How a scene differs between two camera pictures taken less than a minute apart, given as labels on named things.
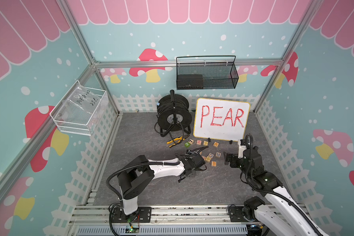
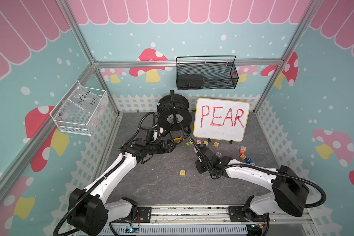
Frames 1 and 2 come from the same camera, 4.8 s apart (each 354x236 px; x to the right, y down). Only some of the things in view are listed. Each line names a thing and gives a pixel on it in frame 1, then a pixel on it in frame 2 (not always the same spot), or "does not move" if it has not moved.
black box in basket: (190, 81) does not move
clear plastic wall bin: (81, 111) does not move
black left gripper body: (192, 174) to (158, 148)
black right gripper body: (235, 162) to (200, 168)
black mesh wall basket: (219, 72) does not move
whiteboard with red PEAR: (221, 120) does not move
